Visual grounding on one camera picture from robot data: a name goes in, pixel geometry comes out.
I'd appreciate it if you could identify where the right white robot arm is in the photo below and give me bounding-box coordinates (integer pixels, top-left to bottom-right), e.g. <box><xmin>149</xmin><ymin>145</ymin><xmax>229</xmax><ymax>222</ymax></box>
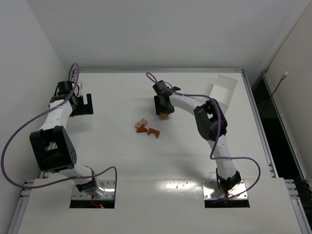
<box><xmin>153</xmin><ymin>80</ymin><xmax>241</xmax><ymax>194</ymax></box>

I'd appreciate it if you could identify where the light wood plank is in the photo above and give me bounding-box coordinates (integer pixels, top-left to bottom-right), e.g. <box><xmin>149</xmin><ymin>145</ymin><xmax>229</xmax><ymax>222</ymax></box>
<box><xmin>159</xmin><ymin>113</ymin><xmax>169</xmax><ymax>120</ymax></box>

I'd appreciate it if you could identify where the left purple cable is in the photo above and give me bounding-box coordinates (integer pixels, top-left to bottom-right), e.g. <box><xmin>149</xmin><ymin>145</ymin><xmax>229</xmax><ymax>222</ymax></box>
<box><xmin>0</xmin><ymin>62</ymin><xmax>117</xmax><ymax>190</ymax></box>

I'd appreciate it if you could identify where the red-brown triangle block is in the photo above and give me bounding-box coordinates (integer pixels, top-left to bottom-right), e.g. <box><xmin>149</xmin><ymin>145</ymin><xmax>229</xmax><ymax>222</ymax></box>
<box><xmin>136</xmin><ymin>125</ymin><xmax>148</xmax><ymax>133</ymax></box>

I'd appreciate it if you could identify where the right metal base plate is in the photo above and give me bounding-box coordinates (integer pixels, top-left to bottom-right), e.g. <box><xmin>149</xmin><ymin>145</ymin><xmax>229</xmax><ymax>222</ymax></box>
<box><xmin>202</xmin><ymin>179</ymin><xmax>248</xmax><ymax>201</ymax></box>

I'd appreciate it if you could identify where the white perforated box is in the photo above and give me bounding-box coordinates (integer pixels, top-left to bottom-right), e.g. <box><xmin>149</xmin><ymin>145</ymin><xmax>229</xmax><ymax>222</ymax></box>
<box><xmin>210</xmin><ymin>74</ymin><xmax>237</xmax><ymax>114</ymax></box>

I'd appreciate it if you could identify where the red-brown arch block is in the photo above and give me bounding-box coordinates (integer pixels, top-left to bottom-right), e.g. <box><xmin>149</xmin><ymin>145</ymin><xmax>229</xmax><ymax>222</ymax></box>
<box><xmin>147</xmin><ymin>128</ymin><xmax>160</xmax><ymax>138</ymax></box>

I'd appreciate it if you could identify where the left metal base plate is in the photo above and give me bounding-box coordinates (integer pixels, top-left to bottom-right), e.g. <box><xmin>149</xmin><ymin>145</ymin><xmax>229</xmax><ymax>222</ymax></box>
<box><xmin>71</xmin><ymin>180</ymin><xmax>116</xmax><ymax>201</ymax></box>

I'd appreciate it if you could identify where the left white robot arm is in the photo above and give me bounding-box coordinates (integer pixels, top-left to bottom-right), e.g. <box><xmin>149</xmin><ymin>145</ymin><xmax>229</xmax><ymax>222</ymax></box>
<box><xmin>30</xmin><ymin>81</ymin><xmax>98</xmax><ymax>197</ymax></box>

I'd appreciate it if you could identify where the black wall cable with plug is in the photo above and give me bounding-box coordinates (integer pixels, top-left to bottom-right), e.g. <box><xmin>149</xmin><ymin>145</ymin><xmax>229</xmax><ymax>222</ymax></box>
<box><xmin>258</xmin><ymin>71</ymin><xmax>289</xmax><ymax>115</ymax></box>

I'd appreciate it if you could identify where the metal base plate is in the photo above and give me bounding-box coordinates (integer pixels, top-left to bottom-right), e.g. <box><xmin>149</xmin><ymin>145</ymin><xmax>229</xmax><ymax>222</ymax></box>
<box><xmin>202</xmin><ymin>179</ymin><xmax>248</xmax><ymax>201</ymax></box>
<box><xmin>71</xmin><ymin>180</ymin><xmax>116</xmax><ymax>201</ymax></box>

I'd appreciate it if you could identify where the light wood letter cube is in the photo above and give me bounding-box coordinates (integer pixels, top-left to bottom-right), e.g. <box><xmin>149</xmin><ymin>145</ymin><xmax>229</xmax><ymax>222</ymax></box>
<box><xmin>135</xmin><ymin>118</ymin><xmax>148</xmax><ymax>129</ymax></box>

